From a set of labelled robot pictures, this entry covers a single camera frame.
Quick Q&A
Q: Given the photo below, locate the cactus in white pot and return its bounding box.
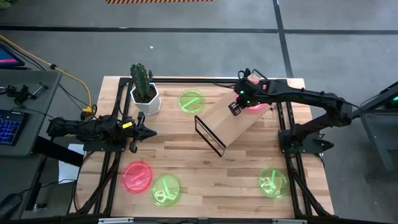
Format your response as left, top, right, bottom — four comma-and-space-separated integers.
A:
129, 62, 162, 116

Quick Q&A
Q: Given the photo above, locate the black clamp tool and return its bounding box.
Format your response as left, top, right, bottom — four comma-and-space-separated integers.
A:
6, 82, 49, 105

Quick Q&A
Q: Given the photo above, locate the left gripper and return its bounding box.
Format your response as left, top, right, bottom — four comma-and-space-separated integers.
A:
119, 111, 157, 153

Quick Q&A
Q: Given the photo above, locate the green translucent plastic plate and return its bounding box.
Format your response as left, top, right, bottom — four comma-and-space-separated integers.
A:
257, 167, 290, 200
150, 173, 183, 208

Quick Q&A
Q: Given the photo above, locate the black computer mouse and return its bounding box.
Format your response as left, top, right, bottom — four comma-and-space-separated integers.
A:
0, 193, 22, 223

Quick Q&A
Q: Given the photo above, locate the grey desk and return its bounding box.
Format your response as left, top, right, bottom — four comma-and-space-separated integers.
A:
0, 70, 63, 156

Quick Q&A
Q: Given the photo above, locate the dark neighbouring workstation frame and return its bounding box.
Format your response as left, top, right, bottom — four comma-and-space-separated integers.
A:
353, 80, 398, 172

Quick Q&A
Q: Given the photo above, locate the yellow cable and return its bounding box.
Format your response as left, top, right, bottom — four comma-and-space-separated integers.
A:
0, 34, 94, 114

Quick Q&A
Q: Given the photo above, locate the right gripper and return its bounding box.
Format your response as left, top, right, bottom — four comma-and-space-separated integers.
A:
228, 77, 274, 116

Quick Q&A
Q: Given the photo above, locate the wooden shelf with black legs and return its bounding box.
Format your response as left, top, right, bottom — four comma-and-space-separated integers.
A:
194, 73, 277, 158

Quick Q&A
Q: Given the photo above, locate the red translucent plastic plate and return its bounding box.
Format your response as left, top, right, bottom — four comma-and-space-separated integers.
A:
121, 160, 154, 195
242, 78, 271, 111

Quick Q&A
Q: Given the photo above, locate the black aluminium table frame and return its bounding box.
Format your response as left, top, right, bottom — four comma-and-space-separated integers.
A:
67, 77, 335, 224

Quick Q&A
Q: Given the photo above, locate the green plate with straight stripe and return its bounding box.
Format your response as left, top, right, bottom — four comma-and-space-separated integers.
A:
178, 89, 206, 114

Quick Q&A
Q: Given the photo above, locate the keyboard with blue backlight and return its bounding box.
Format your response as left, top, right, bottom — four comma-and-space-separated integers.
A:
0, 109, 29, 146

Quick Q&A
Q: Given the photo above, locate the white paper sheet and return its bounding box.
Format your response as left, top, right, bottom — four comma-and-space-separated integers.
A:
58, 143, 86, 184

